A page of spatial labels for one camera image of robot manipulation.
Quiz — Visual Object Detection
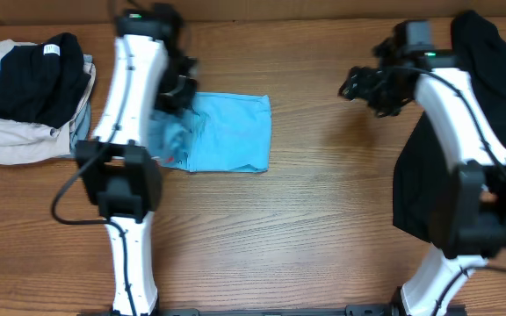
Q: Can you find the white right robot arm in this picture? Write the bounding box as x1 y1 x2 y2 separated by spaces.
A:
337 51 506 315

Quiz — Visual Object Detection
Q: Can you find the grey-blue folded garment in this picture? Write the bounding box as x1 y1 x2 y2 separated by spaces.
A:
67 54 96 158

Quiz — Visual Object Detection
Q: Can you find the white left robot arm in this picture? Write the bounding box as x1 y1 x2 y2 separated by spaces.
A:
75 3 198 315

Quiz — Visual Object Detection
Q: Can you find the light blue t-shirt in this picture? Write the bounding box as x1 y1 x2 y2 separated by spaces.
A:
148 92 272 173

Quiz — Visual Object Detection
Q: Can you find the beige folded garment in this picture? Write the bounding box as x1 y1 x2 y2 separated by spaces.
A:
0 39 98 166

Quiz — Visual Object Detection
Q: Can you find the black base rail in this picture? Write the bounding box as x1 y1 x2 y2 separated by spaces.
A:
76 302 467 316

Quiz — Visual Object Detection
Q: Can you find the black unfolded garment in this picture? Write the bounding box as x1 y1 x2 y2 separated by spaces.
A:
393 11 506 242

